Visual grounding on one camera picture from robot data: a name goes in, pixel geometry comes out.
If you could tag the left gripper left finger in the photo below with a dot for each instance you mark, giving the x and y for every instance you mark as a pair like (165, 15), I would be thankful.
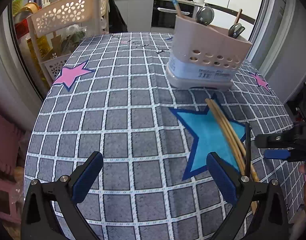
(71, 190)

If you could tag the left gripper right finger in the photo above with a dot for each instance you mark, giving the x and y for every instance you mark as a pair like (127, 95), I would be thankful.
(235, 191)

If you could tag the black spoon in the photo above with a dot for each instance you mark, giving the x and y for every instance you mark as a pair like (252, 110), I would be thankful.
(205, 15)
(235, 30)

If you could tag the pink plastic stool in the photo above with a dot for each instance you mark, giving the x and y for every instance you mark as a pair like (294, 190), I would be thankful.
(10, 136)

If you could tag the grey checked tablecloth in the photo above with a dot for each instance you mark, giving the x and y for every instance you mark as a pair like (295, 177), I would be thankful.
(122, 109)

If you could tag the pink utensil holder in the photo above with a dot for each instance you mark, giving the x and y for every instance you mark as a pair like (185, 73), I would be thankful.
(204, 56)

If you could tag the brown wooden chopstick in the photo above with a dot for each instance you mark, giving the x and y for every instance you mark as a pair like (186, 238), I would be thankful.
(238, 16)

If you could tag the white refrigerator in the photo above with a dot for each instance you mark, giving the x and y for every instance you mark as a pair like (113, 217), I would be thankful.
(230, 0)

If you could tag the black jacket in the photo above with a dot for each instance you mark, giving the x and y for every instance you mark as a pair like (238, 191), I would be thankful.
(116, 22)

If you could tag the beige flower storage rack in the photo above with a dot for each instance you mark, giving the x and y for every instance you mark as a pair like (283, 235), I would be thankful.
(63, 18)

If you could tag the black built-in oven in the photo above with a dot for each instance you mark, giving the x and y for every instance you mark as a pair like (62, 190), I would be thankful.
(164, 13)

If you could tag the green plastic basket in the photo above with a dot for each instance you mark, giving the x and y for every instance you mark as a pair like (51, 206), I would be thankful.
(16, 6)

